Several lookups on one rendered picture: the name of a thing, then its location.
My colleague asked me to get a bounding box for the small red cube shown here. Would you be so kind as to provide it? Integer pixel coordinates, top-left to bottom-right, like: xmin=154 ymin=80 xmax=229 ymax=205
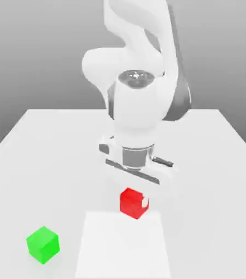
xmin=119 ymin=187 xmax=150 ymax=220

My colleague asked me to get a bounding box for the small green cube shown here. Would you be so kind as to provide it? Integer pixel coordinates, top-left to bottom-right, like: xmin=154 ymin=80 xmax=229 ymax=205
xmin=26 ymin=226 xmax=60 ymax=265

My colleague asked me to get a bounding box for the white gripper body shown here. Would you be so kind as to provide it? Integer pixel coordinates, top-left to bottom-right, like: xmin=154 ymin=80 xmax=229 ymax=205
xmin=102 ymin=158 xmax=179 ymax=198

